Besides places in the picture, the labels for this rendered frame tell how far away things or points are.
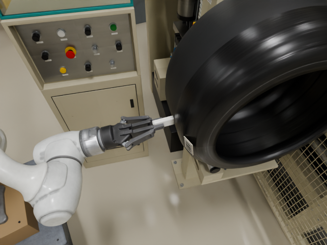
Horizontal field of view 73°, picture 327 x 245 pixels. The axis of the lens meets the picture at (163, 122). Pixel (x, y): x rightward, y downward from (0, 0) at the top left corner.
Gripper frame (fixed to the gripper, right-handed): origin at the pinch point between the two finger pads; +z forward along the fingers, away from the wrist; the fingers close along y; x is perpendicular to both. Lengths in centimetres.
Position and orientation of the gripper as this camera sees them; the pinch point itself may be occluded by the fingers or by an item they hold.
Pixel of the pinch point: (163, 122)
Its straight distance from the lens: 72.2
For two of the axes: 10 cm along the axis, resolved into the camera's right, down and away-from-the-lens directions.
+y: -2.3, -7.6, 6.2
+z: 9.7, -2.6, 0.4
